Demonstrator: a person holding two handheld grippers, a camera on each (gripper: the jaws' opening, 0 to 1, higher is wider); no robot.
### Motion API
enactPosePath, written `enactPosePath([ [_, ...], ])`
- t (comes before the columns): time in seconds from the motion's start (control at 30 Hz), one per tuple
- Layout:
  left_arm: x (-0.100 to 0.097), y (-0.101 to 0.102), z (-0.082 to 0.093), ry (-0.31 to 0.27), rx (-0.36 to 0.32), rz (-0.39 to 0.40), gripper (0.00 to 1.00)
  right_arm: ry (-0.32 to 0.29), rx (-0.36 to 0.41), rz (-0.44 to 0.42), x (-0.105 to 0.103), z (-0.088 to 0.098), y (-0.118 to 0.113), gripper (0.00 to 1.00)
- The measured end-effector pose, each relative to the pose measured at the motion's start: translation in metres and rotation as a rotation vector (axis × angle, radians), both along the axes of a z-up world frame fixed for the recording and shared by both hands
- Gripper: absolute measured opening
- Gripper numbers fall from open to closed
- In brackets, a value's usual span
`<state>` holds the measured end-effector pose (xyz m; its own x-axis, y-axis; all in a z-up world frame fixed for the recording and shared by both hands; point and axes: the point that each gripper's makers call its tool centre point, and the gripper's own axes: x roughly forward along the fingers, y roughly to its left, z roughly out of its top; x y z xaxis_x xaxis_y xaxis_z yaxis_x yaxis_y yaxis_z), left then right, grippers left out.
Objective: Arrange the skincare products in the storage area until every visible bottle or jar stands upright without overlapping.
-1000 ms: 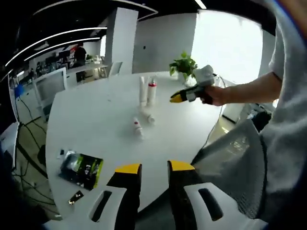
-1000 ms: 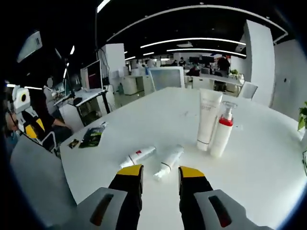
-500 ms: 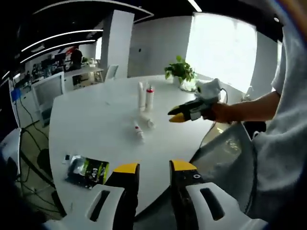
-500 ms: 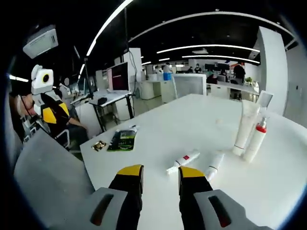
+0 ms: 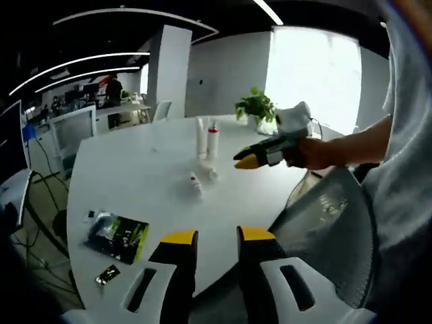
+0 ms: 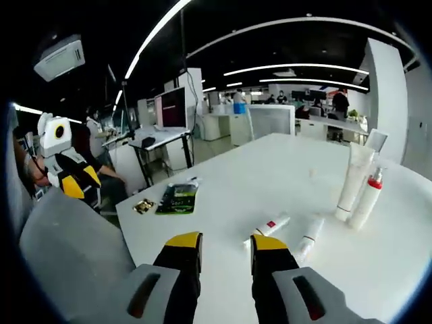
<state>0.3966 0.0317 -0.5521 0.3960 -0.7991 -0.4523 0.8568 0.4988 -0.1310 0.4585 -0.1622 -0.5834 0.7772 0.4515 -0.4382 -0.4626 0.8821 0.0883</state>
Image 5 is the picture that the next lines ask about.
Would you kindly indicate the large black hanging screen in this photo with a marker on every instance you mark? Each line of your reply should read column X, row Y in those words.
column 11, row 135

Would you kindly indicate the blue box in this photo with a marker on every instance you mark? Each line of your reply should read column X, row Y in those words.
column 29, row 132

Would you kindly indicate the red label skincare bottle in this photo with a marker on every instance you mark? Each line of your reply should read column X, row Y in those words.
column 194, row 184

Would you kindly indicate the gold foil sachet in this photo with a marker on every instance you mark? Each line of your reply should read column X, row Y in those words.
column 108, row 274

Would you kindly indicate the white glass cabinet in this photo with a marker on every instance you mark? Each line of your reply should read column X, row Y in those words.
column 72, row 131

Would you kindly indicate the white plastic plant bag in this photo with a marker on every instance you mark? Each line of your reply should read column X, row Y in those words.
column 266, row 127

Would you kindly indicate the grey mesh office chair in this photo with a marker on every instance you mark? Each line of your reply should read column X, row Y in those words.
column 330, row 216

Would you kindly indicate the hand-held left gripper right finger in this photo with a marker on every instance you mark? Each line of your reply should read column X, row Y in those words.
column 256, row 270

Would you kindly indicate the large bright window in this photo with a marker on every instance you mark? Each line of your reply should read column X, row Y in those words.
column 310, row 74

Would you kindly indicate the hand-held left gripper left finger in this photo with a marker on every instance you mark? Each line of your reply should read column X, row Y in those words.
column 179, row 270

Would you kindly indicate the person's right hand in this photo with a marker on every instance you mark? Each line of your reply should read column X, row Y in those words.
column 305, row 153

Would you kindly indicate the small white skincare bottle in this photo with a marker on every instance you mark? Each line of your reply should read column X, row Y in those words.
column 210, row 172

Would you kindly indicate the green black packet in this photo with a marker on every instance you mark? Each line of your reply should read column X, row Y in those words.
column 125, row 236

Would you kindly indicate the person's grey shirt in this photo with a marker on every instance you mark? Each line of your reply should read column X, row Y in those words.
column 405, row 185

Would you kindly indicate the white chair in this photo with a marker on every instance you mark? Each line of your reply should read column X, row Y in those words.
column 162, row 109

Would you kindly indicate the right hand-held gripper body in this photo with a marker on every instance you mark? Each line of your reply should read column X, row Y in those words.
column 293, row 118

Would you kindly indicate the white skincare tube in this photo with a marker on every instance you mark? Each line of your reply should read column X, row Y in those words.
column 202, row 138

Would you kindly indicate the potted green plant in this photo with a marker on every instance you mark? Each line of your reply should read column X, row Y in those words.
column 256, row 104

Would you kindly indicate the red collar skincare bottle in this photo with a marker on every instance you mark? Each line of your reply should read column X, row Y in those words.
column 213, row 143

